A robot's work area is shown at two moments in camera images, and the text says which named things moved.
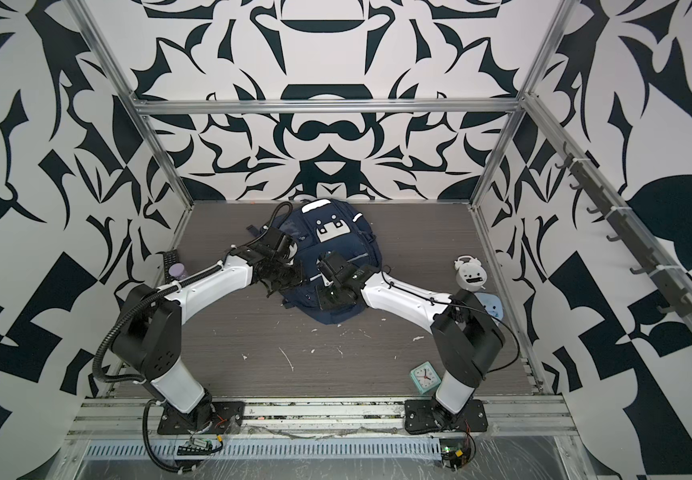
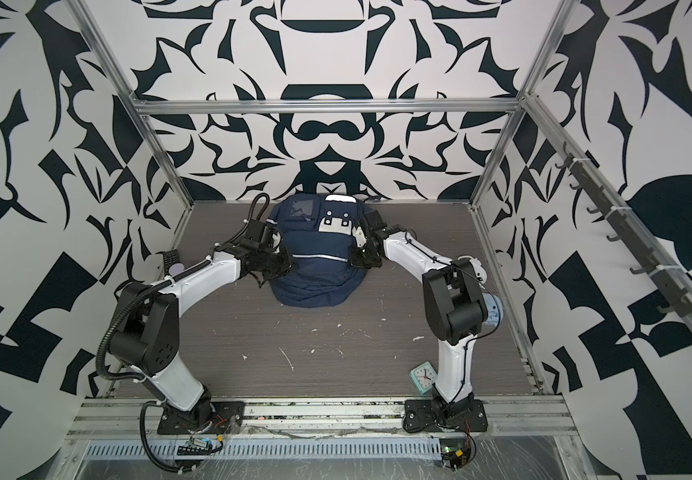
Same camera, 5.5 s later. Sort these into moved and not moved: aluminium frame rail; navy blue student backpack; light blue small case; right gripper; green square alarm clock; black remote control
Moved: right gripper; navy blue student backpack
Not moved: black remote control; light blue small case; green square alarm clock; aluminium frame rail
